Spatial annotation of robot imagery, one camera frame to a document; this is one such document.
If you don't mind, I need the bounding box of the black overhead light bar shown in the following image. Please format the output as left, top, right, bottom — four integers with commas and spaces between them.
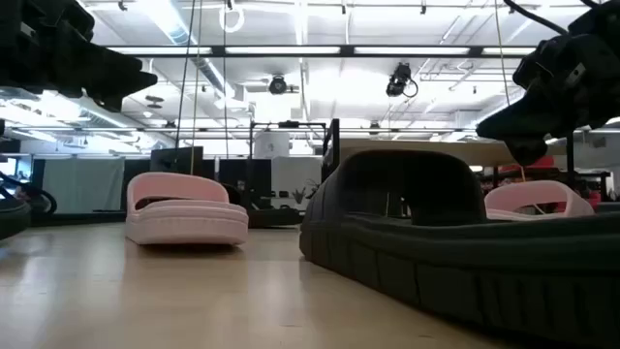
104, 45, 538, 59

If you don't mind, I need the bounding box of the pink slide sandal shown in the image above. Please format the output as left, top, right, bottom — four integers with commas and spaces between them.
483, 179, 596, 222
125, 172, 250, 246

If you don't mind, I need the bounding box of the black background frame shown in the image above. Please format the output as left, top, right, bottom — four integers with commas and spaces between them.
249, 120, 335, 212

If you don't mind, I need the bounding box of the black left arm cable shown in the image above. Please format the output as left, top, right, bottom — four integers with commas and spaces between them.
0, 172, 58, 217

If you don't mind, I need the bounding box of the dark background monitor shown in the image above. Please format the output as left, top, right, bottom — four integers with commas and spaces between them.
149, 146, 204, 175

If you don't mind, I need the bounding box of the grey partition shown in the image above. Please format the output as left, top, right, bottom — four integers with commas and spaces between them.
42, 157, 126, 214

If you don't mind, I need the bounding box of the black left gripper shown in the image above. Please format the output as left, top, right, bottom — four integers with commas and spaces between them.
0, 0, 159, 112

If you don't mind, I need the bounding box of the black table frame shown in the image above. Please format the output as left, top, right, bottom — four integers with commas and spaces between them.
31, 211, 128, 228

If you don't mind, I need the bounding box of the white hanging ring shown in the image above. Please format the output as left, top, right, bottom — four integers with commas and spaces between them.
218, 4, 246, 34

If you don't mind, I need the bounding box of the black overhead camera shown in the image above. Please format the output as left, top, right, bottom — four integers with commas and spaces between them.
386, 61, 419, 98

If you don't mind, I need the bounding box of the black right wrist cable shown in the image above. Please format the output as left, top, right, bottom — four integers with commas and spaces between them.
503, 0, 571, 36

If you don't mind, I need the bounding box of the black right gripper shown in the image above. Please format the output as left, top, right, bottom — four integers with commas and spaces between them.
477, 0, 620, 167

